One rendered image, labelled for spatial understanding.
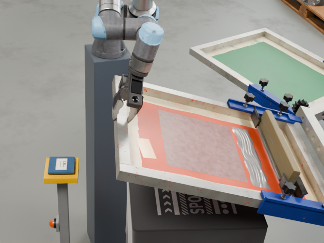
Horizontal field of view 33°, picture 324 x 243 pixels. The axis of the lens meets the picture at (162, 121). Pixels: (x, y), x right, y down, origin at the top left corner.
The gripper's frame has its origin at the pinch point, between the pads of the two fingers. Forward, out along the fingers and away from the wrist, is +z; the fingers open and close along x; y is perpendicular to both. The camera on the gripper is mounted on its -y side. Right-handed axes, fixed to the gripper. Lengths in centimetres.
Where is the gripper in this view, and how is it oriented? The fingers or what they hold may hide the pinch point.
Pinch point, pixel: (121, 120)
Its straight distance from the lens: 187.1
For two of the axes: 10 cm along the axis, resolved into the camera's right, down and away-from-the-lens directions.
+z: -3.3, 8.0, 5.0
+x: -9.4, -2.2, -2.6
